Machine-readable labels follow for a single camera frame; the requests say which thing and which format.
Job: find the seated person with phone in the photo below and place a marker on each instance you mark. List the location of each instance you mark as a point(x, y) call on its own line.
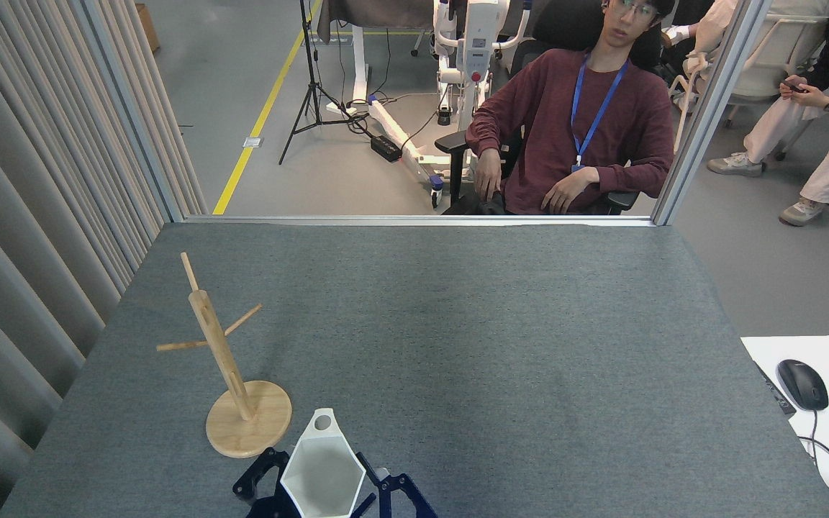
point(817, 144)

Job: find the metal floor plate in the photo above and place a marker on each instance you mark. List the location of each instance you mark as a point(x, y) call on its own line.
point(252, 142)

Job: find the silver table rail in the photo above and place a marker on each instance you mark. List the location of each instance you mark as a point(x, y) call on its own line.
point(386, 219)

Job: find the black tripod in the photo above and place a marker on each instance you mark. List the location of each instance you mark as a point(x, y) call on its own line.
point(311, 79)

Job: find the white stand on wheels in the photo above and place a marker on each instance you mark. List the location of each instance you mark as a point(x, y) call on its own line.
point(472, 43)

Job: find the cardboard box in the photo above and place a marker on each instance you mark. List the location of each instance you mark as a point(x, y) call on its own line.
point(148, 27)

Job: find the black phone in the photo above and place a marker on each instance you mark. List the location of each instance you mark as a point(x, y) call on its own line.
point(790, 88)

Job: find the white chair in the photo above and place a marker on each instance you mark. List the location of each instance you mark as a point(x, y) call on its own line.
point(781, 65)

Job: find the silver post by curtain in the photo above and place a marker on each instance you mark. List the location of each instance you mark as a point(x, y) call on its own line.
point(134, 115)

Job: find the white hexagonal cup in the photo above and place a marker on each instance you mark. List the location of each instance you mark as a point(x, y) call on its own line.
point(321, 475)

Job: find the person behind white chair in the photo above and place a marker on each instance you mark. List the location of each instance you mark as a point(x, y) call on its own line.
point(709, 21)

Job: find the person's left hand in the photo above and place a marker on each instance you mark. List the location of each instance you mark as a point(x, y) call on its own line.
point(565, 194)

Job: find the black power box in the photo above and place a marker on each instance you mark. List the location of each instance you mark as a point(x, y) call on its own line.
point(386, 148)

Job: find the person's right hand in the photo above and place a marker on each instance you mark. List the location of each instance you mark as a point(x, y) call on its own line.
point(488, 176)

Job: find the silver post by walkway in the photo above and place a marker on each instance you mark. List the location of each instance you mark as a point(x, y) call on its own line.
point(709, 108)

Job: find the grey curtain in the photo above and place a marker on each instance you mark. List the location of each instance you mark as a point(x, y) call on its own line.
point(26, 216)

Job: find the black office chair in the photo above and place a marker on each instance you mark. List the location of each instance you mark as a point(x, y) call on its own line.
point(458, 144)

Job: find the black flat device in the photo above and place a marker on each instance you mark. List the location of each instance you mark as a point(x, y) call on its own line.
point(776, 392)

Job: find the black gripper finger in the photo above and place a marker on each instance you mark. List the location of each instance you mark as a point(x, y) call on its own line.
point(265, 467)
point(396, 496)

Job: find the person's left forearm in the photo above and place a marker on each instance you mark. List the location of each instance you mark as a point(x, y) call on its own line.
point(630, 176)

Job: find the person at table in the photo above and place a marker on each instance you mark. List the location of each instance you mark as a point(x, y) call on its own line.
point(573, 129)

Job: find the wooden cup rack stand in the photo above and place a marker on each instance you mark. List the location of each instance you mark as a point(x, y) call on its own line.
point(222, 352)

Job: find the black computer mouse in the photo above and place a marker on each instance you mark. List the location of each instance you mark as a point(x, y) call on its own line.
point(803, 385)

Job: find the black-rimmed glasses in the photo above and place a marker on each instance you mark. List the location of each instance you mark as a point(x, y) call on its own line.
point(634, 9)

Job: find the person's right forearm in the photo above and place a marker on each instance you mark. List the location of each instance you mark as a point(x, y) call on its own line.
point(485, 126)

